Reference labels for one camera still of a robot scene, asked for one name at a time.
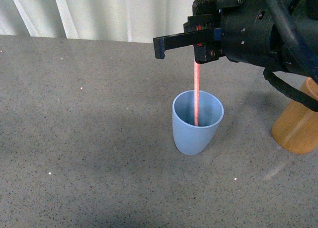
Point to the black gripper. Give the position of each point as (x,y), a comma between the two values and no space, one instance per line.
(279,35)

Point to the pink chopstick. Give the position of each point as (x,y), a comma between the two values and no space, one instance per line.
(196,92)

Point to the light blue plastic cup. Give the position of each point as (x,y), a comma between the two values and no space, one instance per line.
(190,139)

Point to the wooden cylindrical chopstick holder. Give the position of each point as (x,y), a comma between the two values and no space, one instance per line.
(296,130)

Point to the white curtain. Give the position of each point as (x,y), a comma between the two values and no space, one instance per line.
(117,20)

